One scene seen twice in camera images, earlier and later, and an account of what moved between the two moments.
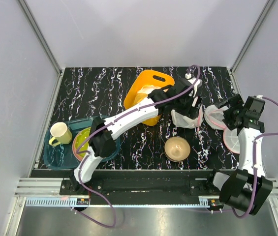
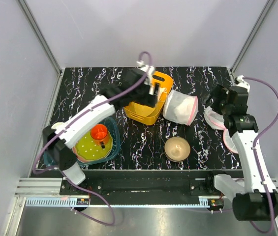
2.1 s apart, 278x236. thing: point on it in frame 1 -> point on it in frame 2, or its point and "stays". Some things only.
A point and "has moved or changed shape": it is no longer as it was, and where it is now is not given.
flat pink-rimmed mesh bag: (231, 139) stays
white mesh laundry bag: (183, 121) has moved or changed shape
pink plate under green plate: (77, 156) stays
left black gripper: (190, 110) -> (149, 100)
